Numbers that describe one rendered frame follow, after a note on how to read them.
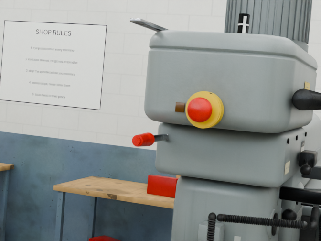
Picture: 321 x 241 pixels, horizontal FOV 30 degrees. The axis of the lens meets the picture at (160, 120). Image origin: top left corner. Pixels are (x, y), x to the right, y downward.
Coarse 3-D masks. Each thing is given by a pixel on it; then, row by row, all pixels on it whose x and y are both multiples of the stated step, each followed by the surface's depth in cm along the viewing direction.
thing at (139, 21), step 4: (132, 20) 95; (136, 20) 95; (140, 20) 95; (144, 20) 96; (140, 24) 98; (144, 24) 97; (148, 24) 98; (152, 24) 100; (148, 28) 103; (152, 28) 102; (156, 28) 102; (160, 28) 104; (164, 28) 106
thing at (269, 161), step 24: (168, 144) 110; (192, 144) 109; (216, 144) 107; (240, 144) 106; (264, 144) 104; (288, 144) 107; (168, 168) 111; (192, 168) 109; (216, 168) 107; (240, 168) 106; (264, 168) 104; (288, 168) 109
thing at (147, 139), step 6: (132, 138) 98; (138, 138) 97; (144, 138) 98; (150, 138) 100; (156, 138) 104; (162, 138) 107; (168, 138) 110; (138, 144) 97; (144, 144) 99; (150, 144) 101
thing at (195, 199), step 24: (192, 192) 113; (216, 192) 111; (240, 192) 110; (264, 192) 110; (192, 216) 113; (216, 216) 111; (264, 216) 110; (192, 240) 113; (240, 240) 110; (264, 240) 111
